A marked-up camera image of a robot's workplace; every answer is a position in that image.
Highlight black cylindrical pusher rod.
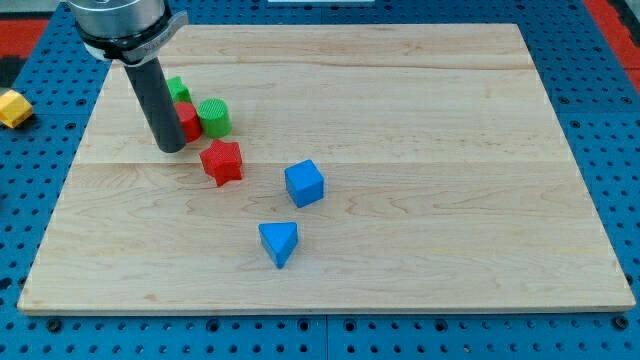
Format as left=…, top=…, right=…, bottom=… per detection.
left=125, top=58, right=186, bottom=153

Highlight green star block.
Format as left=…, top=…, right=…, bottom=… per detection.
left=166, top=76, right=192, bottom=103

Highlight red cylinder block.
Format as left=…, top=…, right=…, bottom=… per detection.
left=174, top=102, right=202, bottom=142

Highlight green cylinder block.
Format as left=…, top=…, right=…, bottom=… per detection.
left=196, top=98, right=232, bottom=138

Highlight red star block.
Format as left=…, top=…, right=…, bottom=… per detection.
left=199, top=139, right=243, bottom=187

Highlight yellow hexagon block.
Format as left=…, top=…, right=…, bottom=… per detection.
left=1, top=89, right=33, bottom=129

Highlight blue cube block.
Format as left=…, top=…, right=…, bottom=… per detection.
left=284, top=159, right=324, bottom=208

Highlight blue triangle block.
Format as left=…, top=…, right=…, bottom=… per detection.
left=258, top=222, right=298, bottom=269

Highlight wooden board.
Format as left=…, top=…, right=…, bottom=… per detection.
left=18, top=24, right=635, bottom=316

